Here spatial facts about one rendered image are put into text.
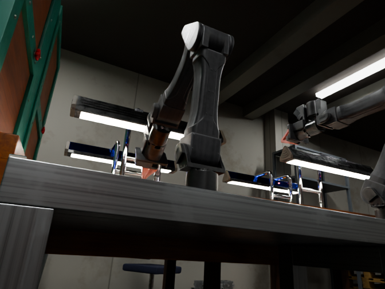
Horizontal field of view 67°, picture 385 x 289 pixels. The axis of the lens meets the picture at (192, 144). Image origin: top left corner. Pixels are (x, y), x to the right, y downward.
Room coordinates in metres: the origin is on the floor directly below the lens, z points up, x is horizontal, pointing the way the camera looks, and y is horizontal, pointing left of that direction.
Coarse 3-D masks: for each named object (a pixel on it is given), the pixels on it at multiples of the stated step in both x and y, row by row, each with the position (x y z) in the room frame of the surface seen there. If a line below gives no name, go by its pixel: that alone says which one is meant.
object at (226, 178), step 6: (228, 174) 1.82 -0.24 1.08; (234, 174) 1.85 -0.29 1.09; (240, 174) 1.87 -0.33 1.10; (246, 174) 1.90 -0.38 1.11; (222, 180) 1.88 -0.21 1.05; (228, 180) 1.82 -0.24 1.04; (234, 180) 1.83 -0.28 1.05; (240, 180) 1.84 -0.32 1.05; (246, 180) 1.86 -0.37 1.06; (252, 180) 1.89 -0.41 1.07; (258, 180) 1.92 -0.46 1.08; (264, 180) 1.94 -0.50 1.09; (264, 186) 1.93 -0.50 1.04; (276, 186) 1.96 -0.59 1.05; (282, 186) 1.98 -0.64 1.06; (294, 186) 2.04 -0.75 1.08
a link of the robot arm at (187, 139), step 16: (208, 32) 0.51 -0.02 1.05; (208, 48) 0.53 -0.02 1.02; (224, 48) 0.53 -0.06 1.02; (192, 64) 0.56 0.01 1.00; (208, 64) 0.52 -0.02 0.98; (224, 64) 0.55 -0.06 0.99; (208, 80) 0.53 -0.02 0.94; (192, 96) 0.56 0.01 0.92; (208, 96) 0.53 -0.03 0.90; (192, 112) 0.55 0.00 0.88; (208, 112) 0.54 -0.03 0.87; (192, 128) 0.54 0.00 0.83; (208, 128) 0.54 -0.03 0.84; (192, 144) 0.53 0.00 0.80; (208, 144) 0.54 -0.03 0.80; (192, 160) 0.54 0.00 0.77; (208, 160) 0.55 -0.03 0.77
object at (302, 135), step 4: (288, 124) 1.07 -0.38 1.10; (292, 124) 1.07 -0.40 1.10; (304, 124) 1.03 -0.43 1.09; (288, 128) 1.07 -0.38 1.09; (292, 128) 1.07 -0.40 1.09; (304, 128) 1.02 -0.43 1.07; (292, 132) 1.07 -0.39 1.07; (296, 132) 1.06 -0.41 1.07; (300, 132) 1.04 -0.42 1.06; (304, 132) 1.03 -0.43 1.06; (288, 136) 1.07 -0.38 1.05; (292, 136) 1.07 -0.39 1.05; (296, 136) 1.07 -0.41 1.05; (300, 136) 1.06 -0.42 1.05; (304, 136) 1.05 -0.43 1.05; (308, 136) 1.04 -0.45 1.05; (296, 140) 1.08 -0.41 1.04; (300, 140) 1.08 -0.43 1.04; (304, 140) 1.09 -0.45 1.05; (308, 140) 1.11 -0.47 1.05
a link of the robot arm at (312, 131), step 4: (312, 116) 1.00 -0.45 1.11; (312, 120) 0.99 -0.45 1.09; (308, 124) 1.01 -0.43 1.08; (312, 124) 0.99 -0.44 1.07; (316, 124) 0.98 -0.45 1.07; (308, 128) 1.01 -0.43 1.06; (312, 128) 1.00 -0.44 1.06; (316, 128) 0.98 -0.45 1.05; (320, 128) 0.99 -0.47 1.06; (324, 128) 0.99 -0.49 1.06; (308, 132) 1.02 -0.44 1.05; (312, 132) 1.01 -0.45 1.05; (316, 132) 1.00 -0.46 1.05; (320, 132) 1.00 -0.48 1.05
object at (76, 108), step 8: (80, 96) 0.95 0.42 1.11; (72, 104) 0.91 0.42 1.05; (80, 104) 0.92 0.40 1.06; (88, 104) 0.94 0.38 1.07; (96, 104) 0.95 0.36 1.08; (104, 104) 0.97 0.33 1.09; (112, 104) 0.99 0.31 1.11; (72, 112) 0.95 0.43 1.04; (80, 112) 0.94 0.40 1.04; (88, 112) 0.94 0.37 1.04; (96, 112) 0.94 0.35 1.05; (104, 112) 0.95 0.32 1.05; (112, 112) 0.97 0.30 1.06; (120, 112) 0.98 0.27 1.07; (128, 112) 1.00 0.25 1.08; (136, 112) 1.02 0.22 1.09; (144, 112) 1.04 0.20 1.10; (128, 120) 0.99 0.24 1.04; (136, 120) 1.00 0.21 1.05; (144, 120) 1.01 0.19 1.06; (184, 128) 1.08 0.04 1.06; (224, 136) 1.16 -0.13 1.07
